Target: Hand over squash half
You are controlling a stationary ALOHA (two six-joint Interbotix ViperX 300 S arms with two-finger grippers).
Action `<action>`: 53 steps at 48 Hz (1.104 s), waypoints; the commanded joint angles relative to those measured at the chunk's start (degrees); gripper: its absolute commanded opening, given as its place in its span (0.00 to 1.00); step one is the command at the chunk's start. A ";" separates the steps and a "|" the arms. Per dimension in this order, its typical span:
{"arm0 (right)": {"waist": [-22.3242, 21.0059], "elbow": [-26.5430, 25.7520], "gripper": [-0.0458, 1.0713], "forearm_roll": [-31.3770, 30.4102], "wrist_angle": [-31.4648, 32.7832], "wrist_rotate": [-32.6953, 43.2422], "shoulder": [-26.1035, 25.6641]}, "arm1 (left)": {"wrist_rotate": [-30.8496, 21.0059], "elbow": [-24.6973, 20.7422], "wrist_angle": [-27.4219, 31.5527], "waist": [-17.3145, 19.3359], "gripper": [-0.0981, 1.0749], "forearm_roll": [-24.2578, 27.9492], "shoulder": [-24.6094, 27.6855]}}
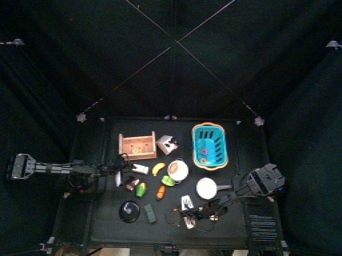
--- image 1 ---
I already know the orange toy carrot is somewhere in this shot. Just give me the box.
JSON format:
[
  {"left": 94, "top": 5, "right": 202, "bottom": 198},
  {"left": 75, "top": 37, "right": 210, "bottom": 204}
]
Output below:
[{"left": 155, "top": 184, "right": 168, "bottom": 201}]

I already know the green yellow toy corn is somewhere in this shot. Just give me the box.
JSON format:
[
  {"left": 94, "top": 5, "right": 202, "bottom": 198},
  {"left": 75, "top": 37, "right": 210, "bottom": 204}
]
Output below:
[{"left": 135, "top": 181, "right": 148, "bottom": 199}]

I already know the red pink toy food piece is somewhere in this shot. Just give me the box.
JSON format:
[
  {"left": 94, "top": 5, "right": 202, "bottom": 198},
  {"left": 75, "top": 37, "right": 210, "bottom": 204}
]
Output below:
[{"left": 124, "top": 177, "right": 140, "bottom": 192}]

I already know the open wooden toy crate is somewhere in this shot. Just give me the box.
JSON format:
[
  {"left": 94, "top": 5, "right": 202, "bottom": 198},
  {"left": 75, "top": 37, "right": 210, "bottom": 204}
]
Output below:
[{"left": 118, "top": 130, "right": 159, "bottom": 162}]

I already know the grey green rectangular block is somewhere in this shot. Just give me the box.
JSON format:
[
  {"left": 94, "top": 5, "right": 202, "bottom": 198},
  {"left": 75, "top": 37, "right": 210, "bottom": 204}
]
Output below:
[{"left": 142, "top": 203, "right": 159, "bottom": 224}]

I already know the black round plate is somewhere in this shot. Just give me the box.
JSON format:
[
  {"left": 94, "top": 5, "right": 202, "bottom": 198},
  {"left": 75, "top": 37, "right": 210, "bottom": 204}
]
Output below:
[{"left": 118, "top": 200, "right": 142, "bottom": 224}]

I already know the white text label sticker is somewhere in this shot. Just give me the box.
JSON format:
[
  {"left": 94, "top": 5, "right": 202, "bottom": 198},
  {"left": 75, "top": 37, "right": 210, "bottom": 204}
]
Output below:
[{"left": 247, "top": 213, "right": 281, "bottom": 244}]

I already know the teal basket with orange rim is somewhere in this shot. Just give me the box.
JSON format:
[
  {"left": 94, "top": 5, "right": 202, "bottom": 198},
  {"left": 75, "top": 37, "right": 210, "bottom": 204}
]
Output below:
[{"left": 190, "top": 121, "right": 230, "bottom": 172}]

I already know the yellow toy banana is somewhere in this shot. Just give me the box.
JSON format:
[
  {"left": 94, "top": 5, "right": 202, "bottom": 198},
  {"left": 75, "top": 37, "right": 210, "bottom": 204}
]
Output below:
[{"left": 151, "top": 161, "right": 167, "bottom": 177}]

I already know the thin crossing string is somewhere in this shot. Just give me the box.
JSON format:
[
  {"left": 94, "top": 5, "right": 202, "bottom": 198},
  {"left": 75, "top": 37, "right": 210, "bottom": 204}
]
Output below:
[
  {"left": 82, "top": 0, "right": 238, "bottom": 114},
  {"left": 124, "top": 0, "right": 261, "bottom": 118}
]

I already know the white toy frying pan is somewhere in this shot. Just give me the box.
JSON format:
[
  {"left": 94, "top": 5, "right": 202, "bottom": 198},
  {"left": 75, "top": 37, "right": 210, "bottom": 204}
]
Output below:
[{"left": 195, "top": 176, "right": 234, "bottom": 201}]

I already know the white bowl with brown filling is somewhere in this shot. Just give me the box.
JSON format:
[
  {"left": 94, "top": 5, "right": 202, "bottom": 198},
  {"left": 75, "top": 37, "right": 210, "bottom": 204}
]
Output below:
[{"left": 166, "top": 158, "right": 191, "bottom": 183}]

